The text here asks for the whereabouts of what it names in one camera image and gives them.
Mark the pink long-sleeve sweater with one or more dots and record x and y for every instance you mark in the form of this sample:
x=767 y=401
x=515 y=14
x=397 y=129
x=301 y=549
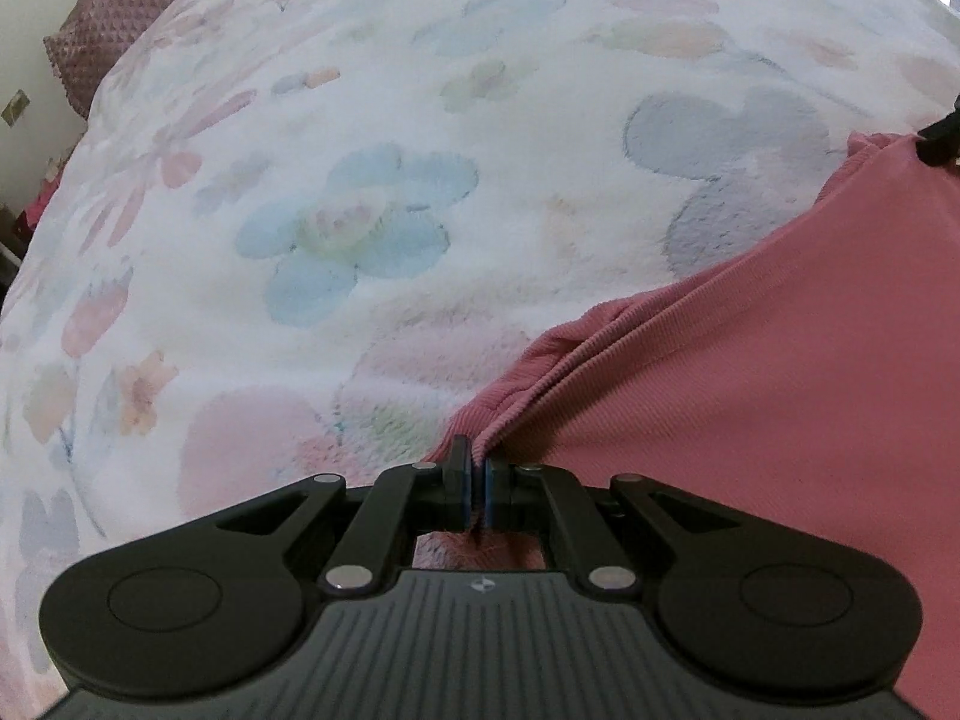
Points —
x=750 y=360

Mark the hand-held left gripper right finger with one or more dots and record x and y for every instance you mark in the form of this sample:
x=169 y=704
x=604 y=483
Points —
x=489 y=491

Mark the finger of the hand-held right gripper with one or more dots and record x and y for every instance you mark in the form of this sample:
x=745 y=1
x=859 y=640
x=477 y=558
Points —
x=941 y=136

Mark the floral fleece blanket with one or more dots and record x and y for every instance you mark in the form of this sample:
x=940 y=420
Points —
x=375 y=202

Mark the pink clothes pile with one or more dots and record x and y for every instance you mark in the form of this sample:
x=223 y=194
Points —
x=43 y=199

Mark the wall socket plate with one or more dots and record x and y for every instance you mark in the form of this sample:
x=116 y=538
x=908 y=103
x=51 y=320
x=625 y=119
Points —
x=15 y=106

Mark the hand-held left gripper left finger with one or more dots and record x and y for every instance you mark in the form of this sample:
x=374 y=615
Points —
x=466 y=481

